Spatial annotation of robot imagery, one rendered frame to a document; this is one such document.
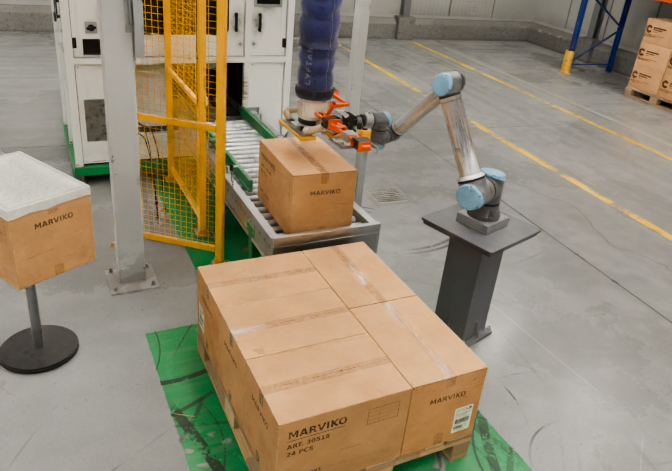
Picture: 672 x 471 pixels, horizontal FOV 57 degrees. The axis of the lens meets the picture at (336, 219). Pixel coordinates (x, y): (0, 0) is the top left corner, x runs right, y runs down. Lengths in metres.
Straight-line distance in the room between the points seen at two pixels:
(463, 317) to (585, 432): 0.89
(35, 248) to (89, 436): 0.91
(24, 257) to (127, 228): 1.08
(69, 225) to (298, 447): 1.48
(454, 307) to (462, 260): 0.32
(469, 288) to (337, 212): 0.89
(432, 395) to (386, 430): 0.25
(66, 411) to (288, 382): 1.23
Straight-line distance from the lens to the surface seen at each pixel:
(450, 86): 3.33
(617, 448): 3.63
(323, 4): 3.50
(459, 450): 3.21
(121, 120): 3.79
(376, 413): 2.69
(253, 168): 4.59
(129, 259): 4.17
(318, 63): 3.56
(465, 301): 3.79
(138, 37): 3.64
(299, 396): 2.59
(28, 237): 3.09
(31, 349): 3.79
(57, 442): 3.29
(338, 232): 3.68
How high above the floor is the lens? 2.30
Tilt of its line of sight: 26 degrees down
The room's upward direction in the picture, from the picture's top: 6 degrees clockwise
